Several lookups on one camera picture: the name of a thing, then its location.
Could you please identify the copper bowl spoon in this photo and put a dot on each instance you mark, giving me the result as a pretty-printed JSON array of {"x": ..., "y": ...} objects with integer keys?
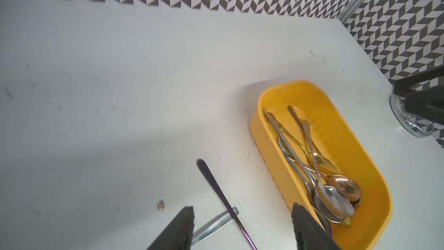
[{"x": 211, "y": 227}]

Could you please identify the silver long handled spoon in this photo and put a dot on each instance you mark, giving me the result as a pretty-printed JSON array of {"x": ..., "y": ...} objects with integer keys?
[{"x": 329, "y": 204}]

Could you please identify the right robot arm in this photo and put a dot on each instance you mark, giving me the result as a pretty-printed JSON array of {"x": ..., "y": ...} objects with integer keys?
[{"x": 427, "y": 103}]

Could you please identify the gold bowl spoon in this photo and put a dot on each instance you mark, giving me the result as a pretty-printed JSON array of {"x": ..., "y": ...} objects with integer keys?
[{"x": 326, "y": 225}]

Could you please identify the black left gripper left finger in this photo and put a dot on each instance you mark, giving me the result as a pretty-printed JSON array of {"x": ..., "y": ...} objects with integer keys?
[{"x": 178, "y": 234}]

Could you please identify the yellow plastic storage box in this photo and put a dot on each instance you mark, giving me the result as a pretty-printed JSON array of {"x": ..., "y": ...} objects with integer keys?
[{"x": 337, "y": 142}]

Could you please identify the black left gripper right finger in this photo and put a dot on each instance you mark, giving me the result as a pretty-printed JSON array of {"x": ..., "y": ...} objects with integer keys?
[{"x": 309, "y": 234}]

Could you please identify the dark purple spoon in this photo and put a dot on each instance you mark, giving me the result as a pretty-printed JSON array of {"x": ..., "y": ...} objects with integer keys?
[{"x": 213, "y": 183}]

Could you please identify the rose gold long spoon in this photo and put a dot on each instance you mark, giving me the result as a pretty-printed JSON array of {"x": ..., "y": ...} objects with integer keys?
[{"x": 346, "y": 185}]

